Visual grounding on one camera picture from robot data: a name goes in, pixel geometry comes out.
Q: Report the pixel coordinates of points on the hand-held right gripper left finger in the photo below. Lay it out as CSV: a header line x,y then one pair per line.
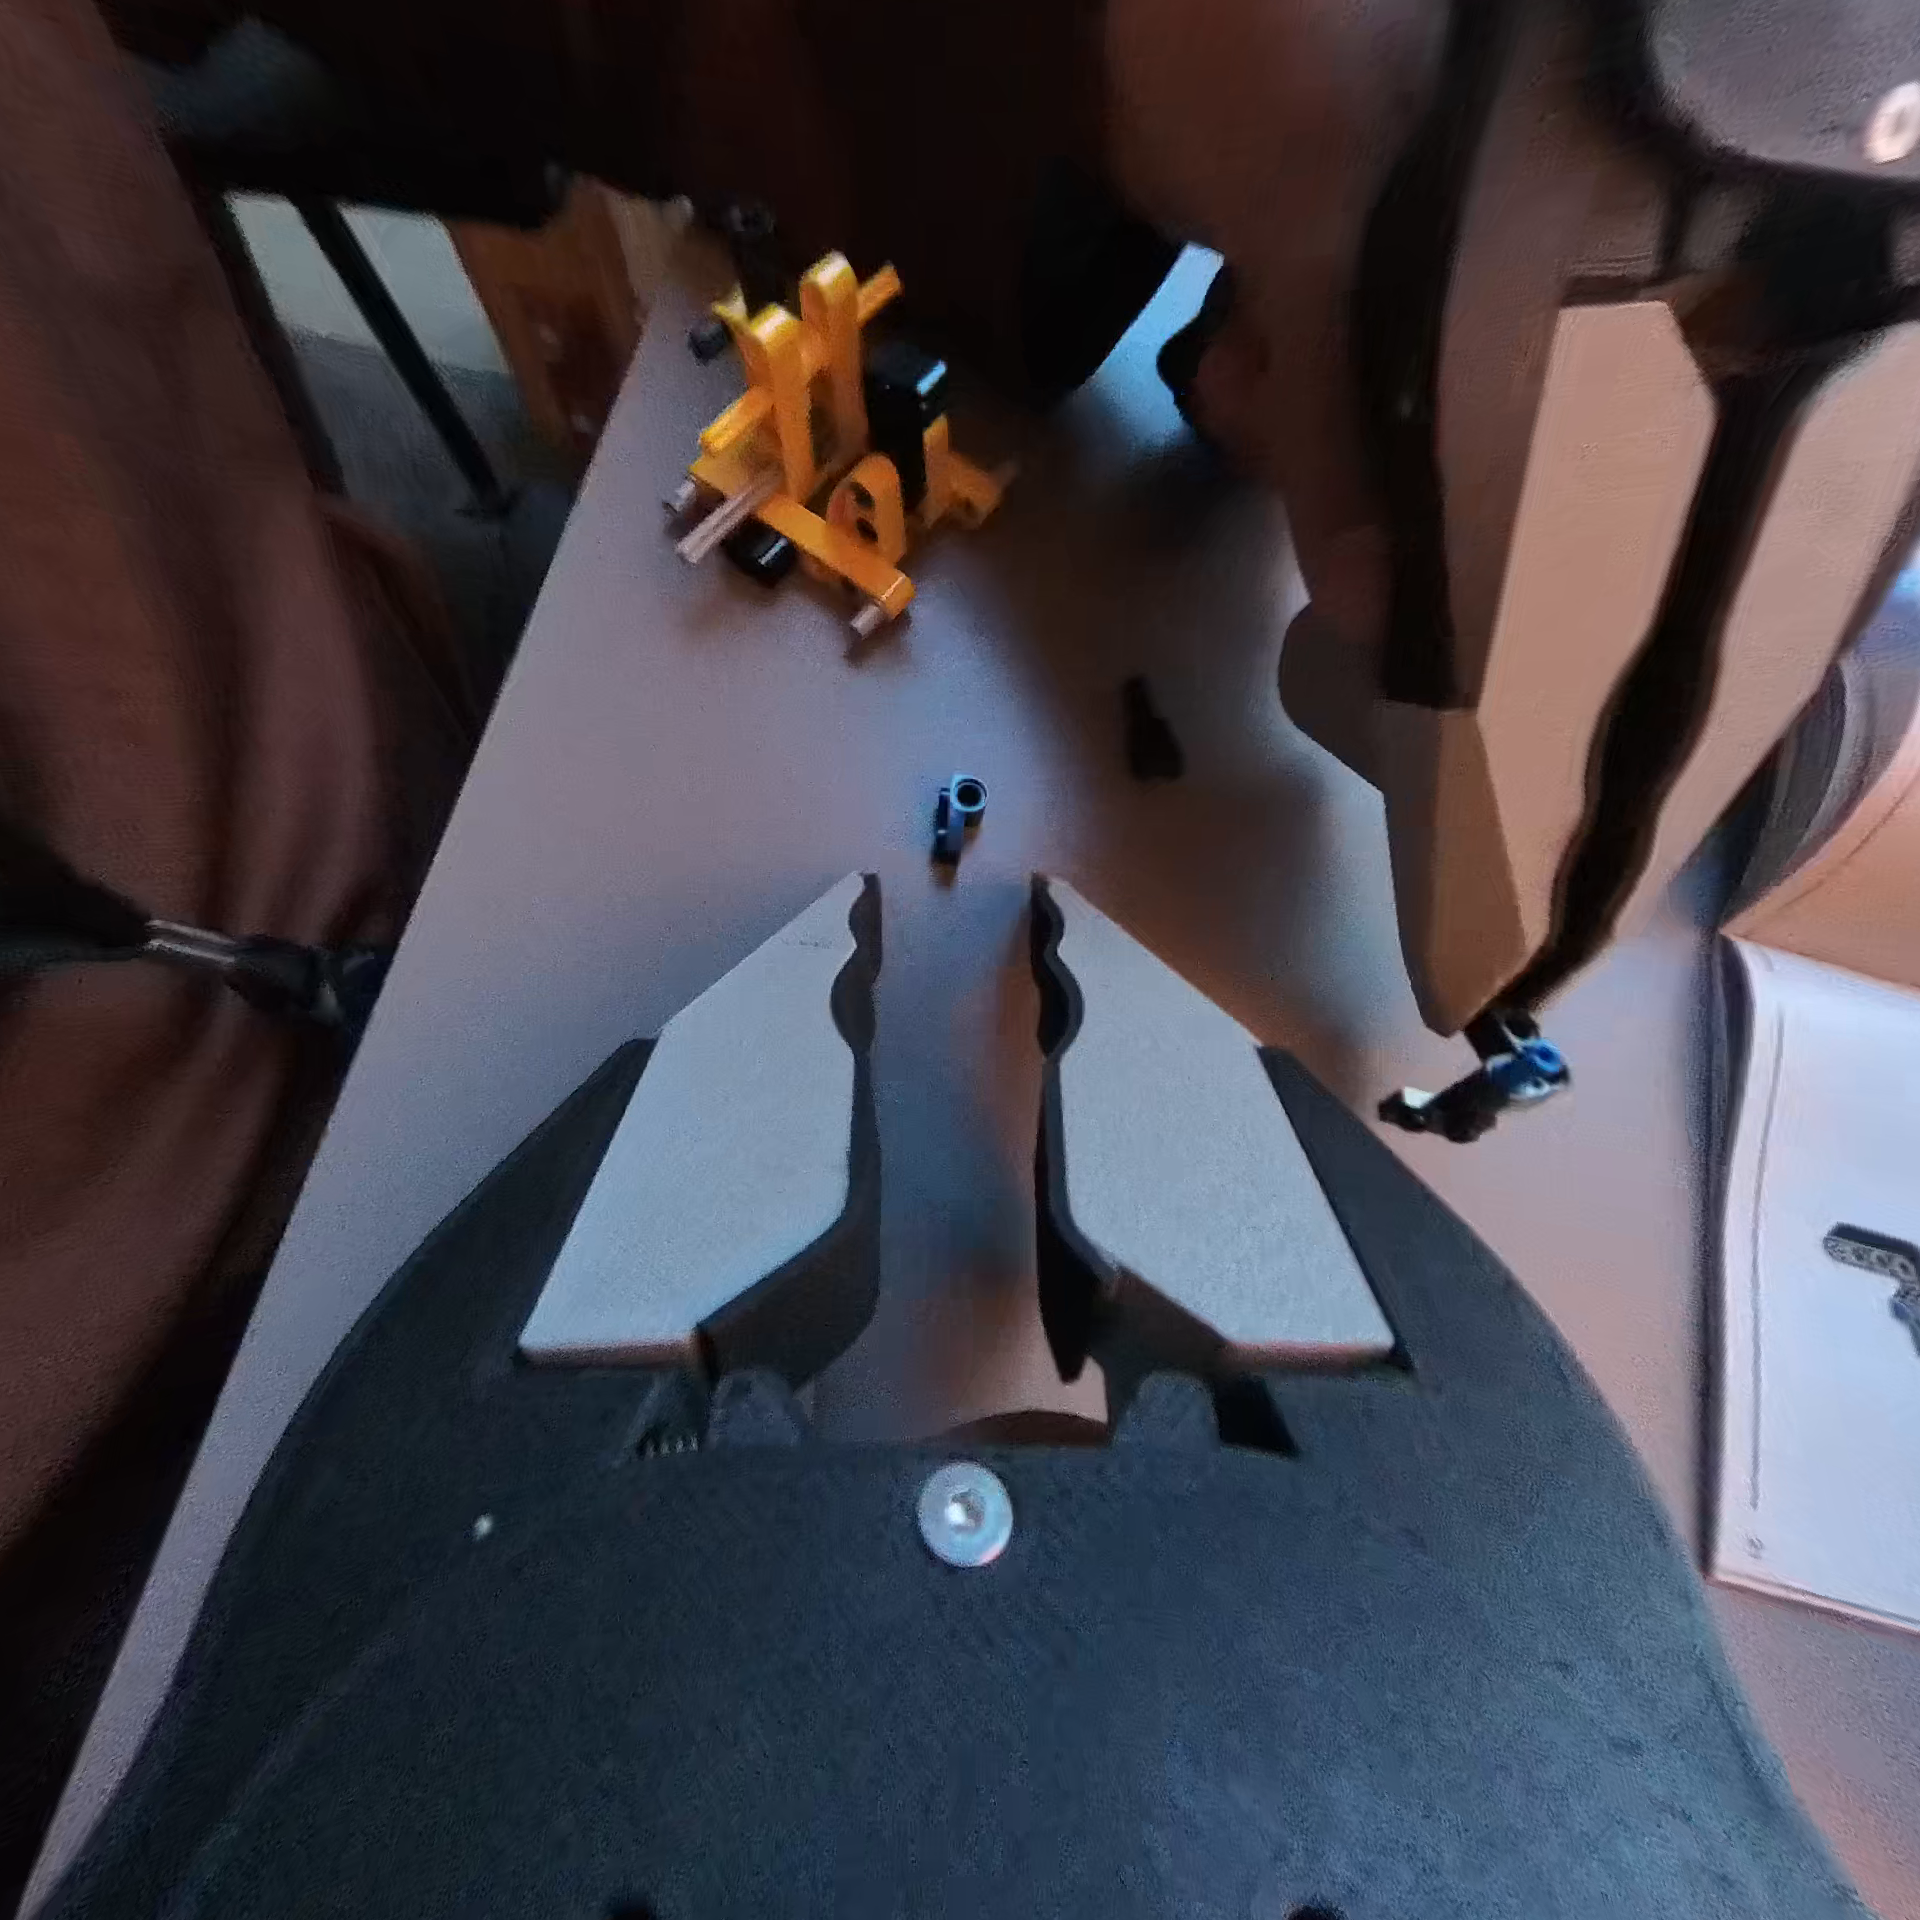
x,y
720,1170

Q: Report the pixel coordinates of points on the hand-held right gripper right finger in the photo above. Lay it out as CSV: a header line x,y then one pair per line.
x,y
1201,1184

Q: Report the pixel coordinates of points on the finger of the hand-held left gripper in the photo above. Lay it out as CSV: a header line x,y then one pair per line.
x,y
1531,674
1829,569

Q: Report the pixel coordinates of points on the black lego beam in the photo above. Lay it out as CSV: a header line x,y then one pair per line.
x,y
1447,1109

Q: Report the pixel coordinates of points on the blue lego pin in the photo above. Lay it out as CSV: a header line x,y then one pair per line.
x,y
1540,1068

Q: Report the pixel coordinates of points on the dark blue lego connector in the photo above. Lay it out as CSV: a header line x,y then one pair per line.
x,y
960,809

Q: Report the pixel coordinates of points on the black lego piece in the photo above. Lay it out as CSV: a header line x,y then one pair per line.
x,y
1149,732

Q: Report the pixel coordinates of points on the yellow lego assembly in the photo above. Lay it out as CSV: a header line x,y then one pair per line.
x,y
832,517

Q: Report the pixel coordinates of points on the small black lego pin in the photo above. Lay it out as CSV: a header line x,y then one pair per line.
x,y
710,341

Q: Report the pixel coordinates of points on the person's left hand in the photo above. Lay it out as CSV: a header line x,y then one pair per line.
x,y
1277,376

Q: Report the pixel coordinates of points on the round grey container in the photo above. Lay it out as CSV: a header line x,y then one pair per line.
x,y
1861,809

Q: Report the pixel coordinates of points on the white instruction booklet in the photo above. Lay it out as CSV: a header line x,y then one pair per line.
x,y
1829,1424

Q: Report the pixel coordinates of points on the person in brown sleeve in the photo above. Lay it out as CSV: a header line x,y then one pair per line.
x,y
149,600

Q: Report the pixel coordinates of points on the black metal rod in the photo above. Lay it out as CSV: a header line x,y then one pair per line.
x,y
399,352

